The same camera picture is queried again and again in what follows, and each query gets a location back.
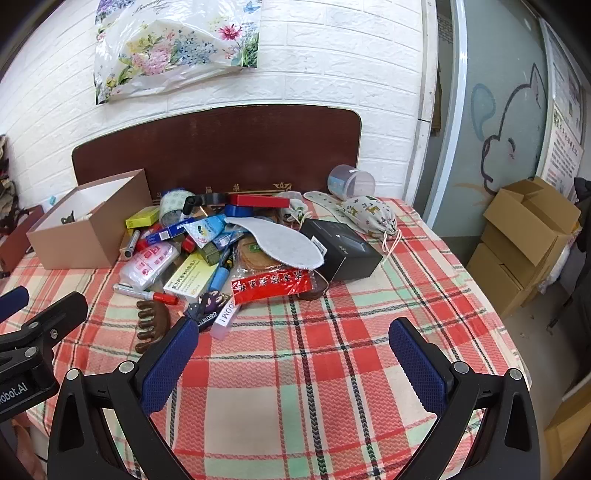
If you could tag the clear tape roll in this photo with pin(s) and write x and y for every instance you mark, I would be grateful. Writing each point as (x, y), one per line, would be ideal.
(173, 205)

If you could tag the red green plaid tablecloth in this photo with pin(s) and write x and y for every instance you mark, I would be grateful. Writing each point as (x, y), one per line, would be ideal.
(323, 346)

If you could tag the brown wooden comb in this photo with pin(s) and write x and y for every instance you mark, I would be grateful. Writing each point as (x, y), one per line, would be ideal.
(154, 323)

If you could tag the grey insole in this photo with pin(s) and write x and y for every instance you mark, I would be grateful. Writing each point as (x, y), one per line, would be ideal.
(277, 242)

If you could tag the red capped marker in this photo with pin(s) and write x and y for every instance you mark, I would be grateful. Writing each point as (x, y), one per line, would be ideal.
(152, 295)

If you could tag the small blue box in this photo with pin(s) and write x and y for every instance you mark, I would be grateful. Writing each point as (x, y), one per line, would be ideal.
(226, 240)

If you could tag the white dotted insole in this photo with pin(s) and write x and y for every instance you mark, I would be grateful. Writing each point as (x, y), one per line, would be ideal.
(323, 197)

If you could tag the clear tissue pack red print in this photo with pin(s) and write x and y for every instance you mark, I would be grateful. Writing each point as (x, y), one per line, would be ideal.
(150, 265)

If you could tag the brown cardboard box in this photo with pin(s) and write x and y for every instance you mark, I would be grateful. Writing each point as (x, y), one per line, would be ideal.
(78, 244)

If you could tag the open cardboard box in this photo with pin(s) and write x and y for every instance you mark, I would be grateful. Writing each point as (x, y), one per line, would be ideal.
(531, 217)

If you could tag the black box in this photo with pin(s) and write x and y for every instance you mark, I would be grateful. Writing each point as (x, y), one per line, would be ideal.
(341, 249)

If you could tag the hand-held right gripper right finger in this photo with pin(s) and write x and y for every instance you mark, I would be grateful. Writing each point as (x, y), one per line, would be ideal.
(418, 369)

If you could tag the long white box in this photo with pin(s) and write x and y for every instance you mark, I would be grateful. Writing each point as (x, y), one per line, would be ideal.
(226, 321)

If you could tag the white yellow medicine box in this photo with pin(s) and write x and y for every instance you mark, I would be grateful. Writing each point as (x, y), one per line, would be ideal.
(189, 279)

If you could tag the blue marker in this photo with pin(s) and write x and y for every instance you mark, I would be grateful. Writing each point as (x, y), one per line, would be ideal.
(220, 279)

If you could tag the closed cardboard box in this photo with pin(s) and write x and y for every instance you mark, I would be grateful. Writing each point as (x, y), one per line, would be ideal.
(498, 277)

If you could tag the clear plastic cup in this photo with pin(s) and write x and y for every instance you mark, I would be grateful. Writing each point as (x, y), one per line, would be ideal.
(351, 182)

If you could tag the olive green box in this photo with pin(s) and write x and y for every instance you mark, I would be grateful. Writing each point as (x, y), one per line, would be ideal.
(213, 254)

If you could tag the blue plastic item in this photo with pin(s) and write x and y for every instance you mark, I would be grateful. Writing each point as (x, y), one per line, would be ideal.
(238, 211)

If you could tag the floral plastic bag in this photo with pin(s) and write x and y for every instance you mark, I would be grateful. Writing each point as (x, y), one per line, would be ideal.
(184, 41)

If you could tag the red printed packet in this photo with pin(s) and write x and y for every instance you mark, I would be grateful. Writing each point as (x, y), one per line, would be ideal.
(268, 286)

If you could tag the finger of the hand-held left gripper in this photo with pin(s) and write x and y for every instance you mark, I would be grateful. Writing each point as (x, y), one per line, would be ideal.
(13, 301)
(60, 314)

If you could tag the blue white sachet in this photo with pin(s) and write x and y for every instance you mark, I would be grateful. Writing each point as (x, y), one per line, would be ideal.
(203, 230)

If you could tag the white plastic bag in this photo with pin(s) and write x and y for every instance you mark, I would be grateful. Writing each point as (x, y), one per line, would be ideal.
(556, 270)

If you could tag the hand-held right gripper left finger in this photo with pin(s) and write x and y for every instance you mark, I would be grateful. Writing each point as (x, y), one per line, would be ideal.
(168, 369)

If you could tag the dark brown wooden board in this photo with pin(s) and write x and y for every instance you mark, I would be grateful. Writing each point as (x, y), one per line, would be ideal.
(231, 147)

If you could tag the glass door with cat drawing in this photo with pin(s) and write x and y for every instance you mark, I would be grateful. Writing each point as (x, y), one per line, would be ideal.
(503, 115)

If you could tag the wall poster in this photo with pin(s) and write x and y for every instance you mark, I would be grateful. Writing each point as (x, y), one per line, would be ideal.
(565, 138)

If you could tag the black purple hair clip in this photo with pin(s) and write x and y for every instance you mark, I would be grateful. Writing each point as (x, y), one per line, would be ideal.
(205, 307)

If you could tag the red flat box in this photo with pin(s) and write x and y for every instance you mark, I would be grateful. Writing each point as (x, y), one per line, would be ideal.
(258, 201)

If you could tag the round tan coaster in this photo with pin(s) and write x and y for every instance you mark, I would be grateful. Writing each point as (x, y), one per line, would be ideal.
(251, 258)

